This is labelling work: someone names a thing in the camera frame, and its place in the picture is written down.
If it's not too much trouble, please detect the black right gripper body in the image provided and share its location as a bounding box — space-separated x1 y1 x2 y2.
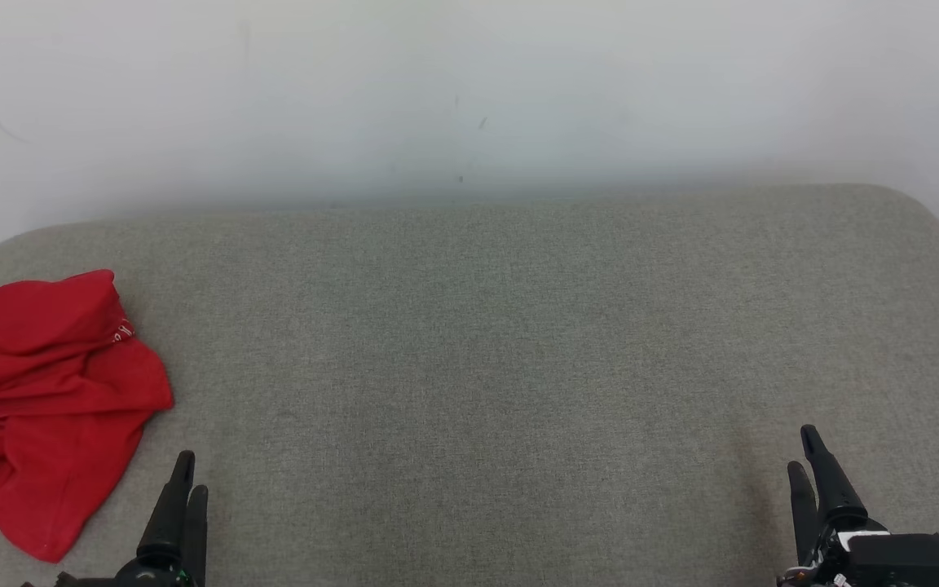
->
779 522 939 587

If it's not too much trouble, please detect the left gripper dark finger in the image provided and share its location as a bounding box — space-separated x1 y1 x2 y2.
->
184 486 209 587
137 450 196 569

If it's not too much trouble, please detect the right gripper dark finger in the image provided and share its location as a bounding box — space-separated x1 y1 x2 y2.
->
787 461 819 567
800 424 868 529

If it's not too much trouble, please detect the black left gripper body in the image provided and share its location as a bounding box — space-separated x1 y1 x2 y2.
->
21 558 193 587

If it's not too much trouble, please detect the red Bulls basketball jersey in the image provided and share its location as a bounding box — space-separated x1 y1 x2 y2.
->
0 338 175 563

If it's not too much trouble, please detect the grey fabric sofa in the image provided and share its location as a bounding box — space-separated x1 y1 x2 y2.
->
0 183 939 587

